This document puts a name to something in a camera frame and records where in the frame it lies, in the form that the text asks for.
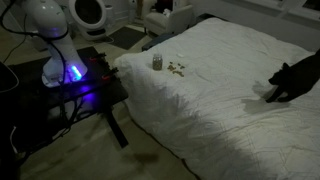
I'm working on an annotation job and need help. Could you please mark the white quilted duvet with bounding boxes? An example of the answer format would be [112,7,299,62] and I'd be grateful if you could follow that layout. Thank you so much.
[113,17,320,180]

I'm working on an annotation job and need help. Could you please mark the red black clamp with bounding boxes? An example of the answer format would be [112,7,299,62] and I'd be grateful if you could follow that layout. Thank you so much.
[101,67,120,81]
[88,52,108,63]

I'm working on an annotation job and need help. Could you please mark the black cat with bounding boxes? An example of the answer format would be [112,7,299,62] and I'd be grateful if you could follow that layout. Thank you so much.
[266,49,320,104]

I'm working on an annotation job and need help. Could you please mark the round white litter box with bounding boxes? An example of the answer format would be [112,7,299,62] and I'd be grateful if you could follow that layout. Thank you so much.
[68,0,117,42]

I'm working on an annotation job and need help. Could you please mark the dark floor mat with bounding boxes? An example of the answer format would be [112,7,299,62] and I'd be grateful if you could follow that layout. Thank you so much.
[108,26,148,51]

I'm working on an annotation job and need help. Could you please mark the small glass jar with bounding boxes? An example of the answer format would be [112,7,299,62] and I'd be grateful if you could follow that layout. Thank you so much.
[152,53,164,71]

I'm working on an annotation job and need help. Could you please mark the black robot table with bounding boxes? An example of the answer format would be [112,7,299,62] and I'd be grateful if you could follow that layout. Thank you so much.
[0,45,130,161]

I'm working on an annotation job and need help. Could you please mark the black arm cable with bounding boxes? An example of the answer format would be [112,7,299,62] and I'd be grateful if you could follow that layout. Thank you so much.
[0,0,73,134]

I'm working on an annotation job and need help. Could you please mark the white cable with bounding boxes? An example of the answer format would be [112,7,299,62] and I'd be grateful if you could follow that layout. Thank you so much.
[0,61,20,94]

